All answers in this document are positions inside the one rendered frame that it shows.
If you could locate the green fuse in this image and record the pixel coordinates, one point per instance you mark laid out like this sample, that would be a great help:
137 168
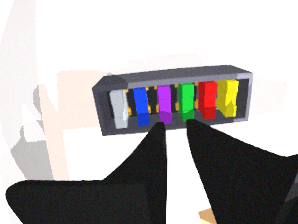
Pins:
186 93

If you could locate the dark grey fuse block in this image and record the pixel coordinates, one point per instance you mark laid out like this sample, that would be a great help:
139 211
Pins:
222 95

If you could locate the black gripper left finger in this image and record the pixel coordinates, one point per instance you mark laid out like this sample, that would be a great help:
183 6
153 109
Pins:
134 193

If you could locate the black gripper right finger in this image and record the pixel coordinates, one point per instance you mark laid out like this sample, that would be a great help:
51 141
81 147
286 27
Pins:
244 184

